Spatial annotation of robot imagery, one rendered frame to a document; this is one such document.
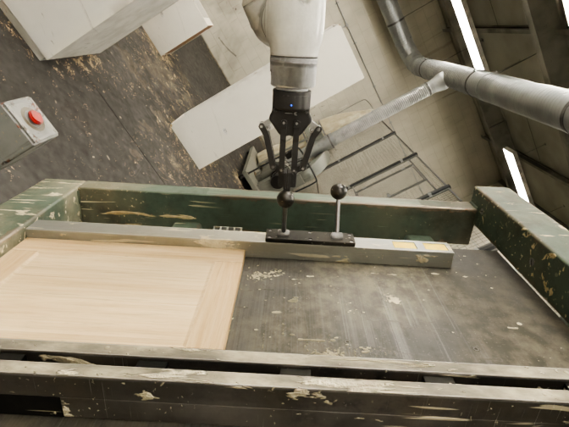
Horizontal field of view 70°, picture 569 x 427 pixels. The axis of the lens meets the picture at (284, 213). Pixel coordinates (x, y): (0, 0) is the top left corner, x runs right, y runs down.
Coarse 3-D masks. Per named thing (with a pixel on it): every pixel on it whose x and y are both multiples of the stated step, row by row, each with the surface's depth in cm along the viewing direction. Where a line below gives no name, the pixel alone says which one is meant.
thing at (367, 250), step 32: (32, 224) 92; (64, 224) 93; (96, 224) 94; (256, 256) 92; (288, 256) 92; (320, 256) 91; (352, 256) 91; (384, 256) 91; (416, 256) 91; (448, 256) 91
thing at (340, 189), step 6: (336, 186) 92; (342, 186) 92; (330, 192) 93; (336, 192) 92; (342, 192) 92; (336, 198) 93; (342, 198) 93; (336, 204) 93; (336, 210) 92; (336, 216) 92; (336, 222) 92; (336, 228) 92; (336, 234) 91; (342, 234) 92
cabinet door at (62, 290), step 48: (48, 240) 90; (0, 288) 74; (48, 288) 75; (96, 288) 75; (144, 288) 76; (192, 288) 77; (0, 336) 62; (48, 336) 63; (96, 336) 64; (144, 336) 64; (192, 336) 64
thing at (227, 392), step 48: (0, 384) 50; (48, 384) 50; (96, 384) 50; (144, 384) 50; (192, 384) 49; (240, 384) 50; (288, 384) 50; (336, 384) 50; (384, 384) 51; (432, 384) 51; (480, 384) 54; (528, 384) 53
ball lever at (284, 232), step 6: (282, 192) 84; (288, 192) 84; (282, 198) 83; (288, 198) 83; (294, 198) 84; (282, 204) 84; (288, 204) 84; (282, 216) 88; (282, 222) 89; (282, 228) 90; (282, 234) 91; (288, 234) 91
